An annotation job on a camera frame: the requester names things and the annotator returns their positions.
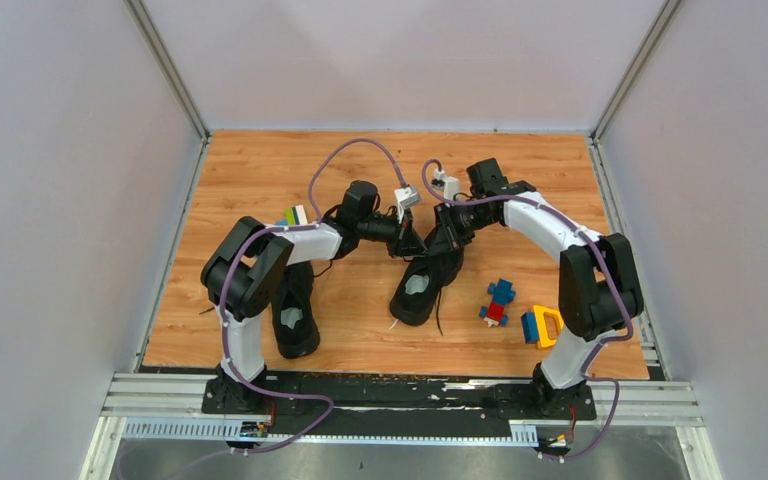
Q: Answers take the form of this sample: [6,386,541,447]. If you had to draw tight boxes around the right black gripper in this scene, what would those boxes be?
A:
[430,199,496,257]

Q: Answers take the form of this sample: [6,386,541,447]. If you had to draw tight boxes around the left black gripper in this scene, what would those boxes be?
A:
[357,206,430,260]

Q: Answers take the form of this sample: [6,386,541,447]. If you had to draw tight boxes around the black shoe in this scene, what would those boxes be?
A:
[389,226,464,326]
[271,262,320,359]

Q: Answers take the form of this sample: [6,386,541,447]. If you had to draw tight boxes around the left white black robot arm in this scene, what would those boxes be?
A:
[200,180,426,413]

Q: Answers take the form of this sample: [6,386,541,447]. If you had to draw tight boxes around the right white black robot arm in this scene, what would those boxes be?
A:
[421,158,644,418]

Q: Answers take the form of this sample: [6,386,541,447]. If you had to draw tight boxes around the blue red toy block car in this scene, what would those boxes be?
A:
[479,278,517,327]

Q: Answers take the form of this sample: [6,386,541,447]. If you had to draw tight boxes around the green blue white toy blocks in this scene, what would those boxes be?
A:
[275,204,309,226]

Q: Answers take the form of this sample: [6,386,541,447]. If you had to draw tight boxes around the yellow blue toy block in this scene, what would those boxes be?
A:
[521,305,565,350]

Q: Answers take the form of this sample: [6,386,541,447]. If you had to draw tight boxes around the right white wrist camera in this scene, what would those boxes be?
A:
[430,169,461,200]

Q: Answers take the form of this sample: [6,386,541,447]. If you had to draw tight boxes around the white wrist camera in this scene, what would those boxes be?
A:
[394,185,421,209]
[430,169,461,200]

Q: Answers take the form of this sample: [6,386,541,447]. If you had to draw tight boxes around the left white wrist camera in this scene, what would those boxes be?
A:
[394,185,421,209]

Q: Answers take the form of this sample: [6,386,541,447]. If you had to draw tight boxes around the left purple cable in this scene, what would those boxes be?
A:
[216,137,412,454]

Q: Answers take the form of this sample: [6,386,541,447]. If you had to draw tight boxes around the purple cable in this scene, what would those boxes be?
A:
[216,137,412,454]
[421,158,634,463]

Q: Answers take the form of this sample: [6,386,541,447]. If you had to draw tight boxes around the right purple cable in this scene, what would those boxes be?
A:
[421,158,634,463]

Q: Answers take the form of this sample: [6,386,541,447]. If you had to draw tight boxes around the white slotted cable duct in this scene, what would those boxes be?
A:
[122,419,540,446]

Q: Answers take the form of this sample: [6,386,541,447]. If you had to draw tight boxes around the aluminium frame rail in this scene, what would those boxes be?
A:
[101,373,704,427]

